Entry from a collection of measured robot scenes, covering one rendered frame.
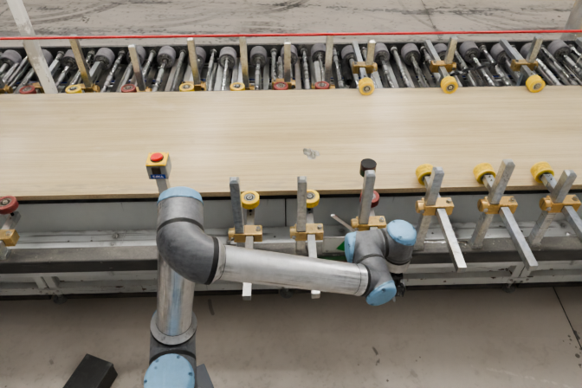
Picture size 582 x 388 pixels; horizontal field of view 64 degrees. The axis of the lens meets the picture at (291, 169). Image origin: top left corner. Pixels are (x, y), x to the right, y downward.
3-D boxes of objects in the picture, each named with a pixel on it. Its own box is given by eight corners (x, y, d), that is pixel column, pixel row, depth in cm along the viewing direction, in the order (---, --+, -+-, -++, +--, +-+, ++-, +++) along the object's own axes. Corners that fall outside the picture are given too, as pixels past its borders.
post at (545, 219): (533, 255, 203) (578, 174, 171) (525, 255, 203) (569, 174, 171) (529, 248, 205) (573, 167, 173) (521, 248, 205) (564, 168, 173)
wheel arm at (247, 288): (251, 301, 170) (251, 294, 167) (242, 301, 169) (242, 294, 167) (255, 213, 202) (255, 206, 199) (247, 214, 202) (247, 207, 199)
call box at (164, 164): (169, 181, 165) (164, 164, 160) (149, 181, 165) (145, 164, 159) (172, 167, 170) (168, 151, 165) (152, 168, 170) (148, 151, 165)
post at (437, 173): (420, 254, 200) (445, 171, 168) (412, 254, 200) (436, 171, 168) (418, 247, 203) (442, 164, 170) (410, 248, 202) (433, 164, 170)
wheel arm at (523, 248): (536, 270, 162) (539, 264, 159) (526, 271, 162) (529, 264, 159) (487, 174, 199) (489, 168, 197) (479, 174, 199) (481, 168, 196)
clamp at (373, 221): (384, 233, 189) (386, 224, 185) (352, 234, 188) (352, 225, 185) (382, 223, 193) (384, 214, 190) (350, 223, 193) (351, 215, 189)
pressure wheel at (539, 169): (531, 178, 197) (543, 185, 200) (546, 166, 193) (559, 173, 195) (525, 170, 202) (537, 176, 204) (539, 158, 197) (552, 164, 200)
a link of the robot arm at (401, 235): (381, 219, 144) (411, 215, 145) (376, 245, 152) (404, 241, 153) (391, 242, 137) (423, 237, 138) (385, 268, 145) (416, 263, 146)
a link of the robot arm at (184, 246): (161, 257, 101) (408, 288, 128) (163, 216, 110) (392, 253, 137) (148, 288, 107) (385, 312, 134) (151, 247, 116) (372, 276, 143)
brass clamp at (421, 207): (451, 216, 182) (455, 207, 179) (417, 216, 182) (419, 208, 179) (447, 204, 187) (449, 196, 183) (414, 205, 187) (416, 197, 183)
